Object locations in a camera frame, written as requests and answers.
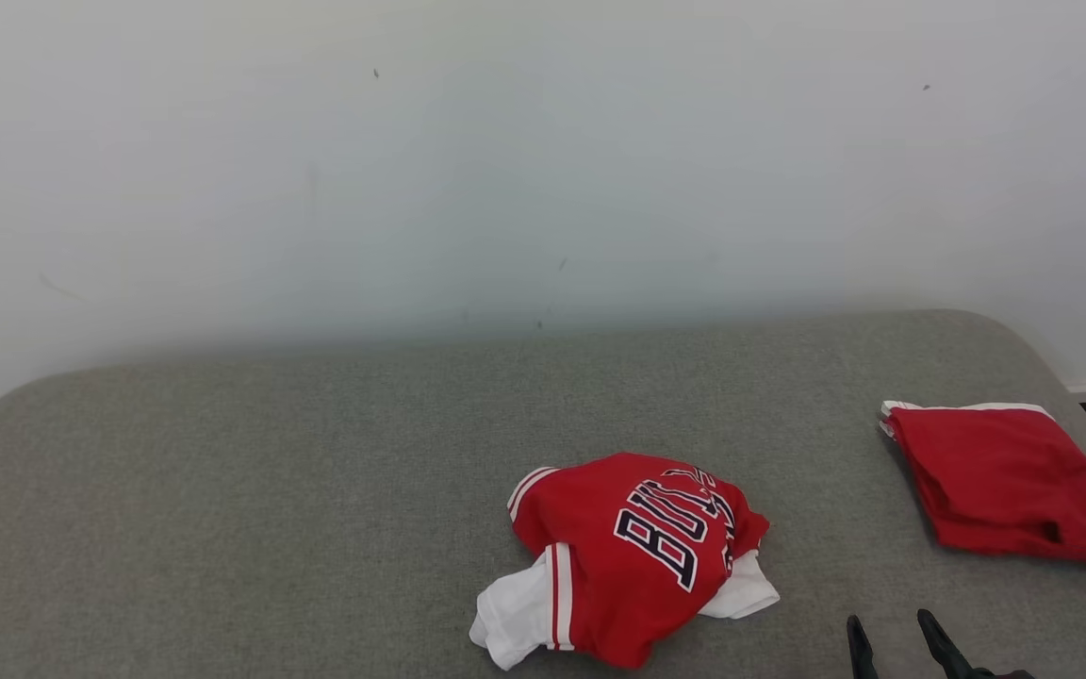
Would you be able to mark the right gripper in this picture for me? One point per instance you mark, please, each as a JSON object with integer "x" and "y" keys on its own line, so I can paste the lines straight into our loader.
{"x": 1000, "y": 674}

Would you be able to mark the red shorts white stripe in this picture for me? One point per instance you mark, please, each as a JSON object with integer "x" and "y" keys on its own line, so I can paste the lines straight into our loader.
{"x": 1005, "y": 481}

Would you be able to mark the red jersey black lettering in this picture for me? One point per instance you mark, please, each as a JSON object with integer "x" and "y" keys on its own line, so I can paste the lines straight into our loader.
{"x": 618, "y": 566}

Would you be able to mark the grey-green fabric sofa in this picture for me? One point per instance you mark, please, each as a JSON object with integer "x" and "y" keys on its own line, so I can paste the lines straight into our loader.
{"x": 270, "y": 490}

